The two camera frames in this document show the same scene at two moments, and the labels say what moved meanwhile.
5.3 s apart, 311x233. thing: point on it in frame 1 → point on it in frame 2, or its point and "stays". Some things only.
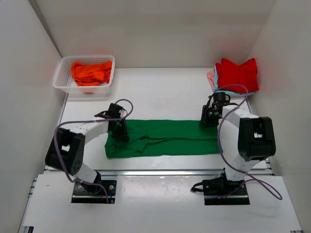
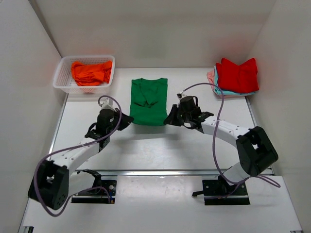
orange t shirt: x=92 y=74 stays
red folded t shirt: x=245 y=74 stays
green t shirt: x=148 y=138 → x=148 y=101
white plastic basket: x=63 y=78 stays
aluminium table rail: x=157 y=173 stays
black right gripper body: x=211 y=107 → x=184 y=117
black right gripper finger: x=210 y=117 → x=173 y=118
